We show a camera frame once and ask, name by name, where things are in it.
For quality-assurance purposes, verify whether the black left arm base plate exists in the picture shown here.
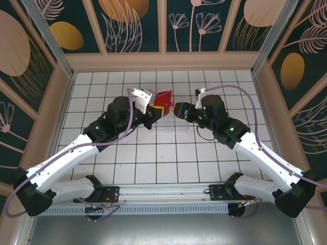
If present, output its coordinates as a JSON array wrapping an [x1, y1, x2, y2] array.
[[86, 185, 121, 204]]

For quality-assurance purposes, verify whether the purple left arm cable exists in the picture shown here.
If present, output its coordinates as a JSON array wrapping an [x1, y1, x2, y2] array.
[[4, 88, 136, 223]]

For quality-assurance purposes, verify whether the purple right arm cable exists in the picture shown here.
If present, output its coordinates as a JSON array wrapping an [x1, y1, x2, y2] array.
[[204, 85, 327, 220]]

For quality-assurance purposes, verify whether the clear acrylic organizer tray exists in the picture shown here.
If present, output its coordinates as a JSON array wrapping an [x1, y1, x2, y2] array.
[[149, 119, 192, 134]]

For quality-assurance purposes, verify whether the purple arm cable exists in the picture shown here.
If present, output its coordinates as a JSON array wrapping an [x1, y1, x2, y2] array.
[[4, 88, 136, 223], [204, 85, 327, 220]]

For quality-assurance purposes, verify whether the red card holder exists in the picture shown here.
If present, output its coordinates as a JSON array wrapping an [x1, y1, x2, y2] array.
[[152, 90, 177, 118]]

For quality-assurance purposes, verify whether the slotted grey cable duct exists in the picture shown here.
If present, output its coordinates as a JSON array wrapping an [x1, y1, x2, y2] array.
[[40, 204, 230, 215]]

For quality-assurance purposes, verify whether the grey metal sheet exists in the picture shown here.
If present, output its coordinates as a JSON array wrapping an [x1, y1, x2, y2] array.
[[15, 201, 315, 245]]

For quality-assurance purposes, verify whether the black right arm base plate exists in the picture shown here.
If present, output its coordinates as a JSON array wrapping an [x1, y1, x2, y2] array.
[[208, 183, 236, 202]]

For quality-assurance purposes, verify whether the aluminium frame post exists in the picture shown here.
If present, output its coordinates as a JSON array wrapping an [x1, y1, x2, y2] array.
[[21, 0, 76, 78], [251, 0, 298, 75]]

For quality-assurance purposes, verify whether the aluminium mounting rail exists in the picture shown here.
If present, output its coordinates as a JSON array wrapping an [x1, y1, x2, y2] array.
[[102, 185, 230, 204]]

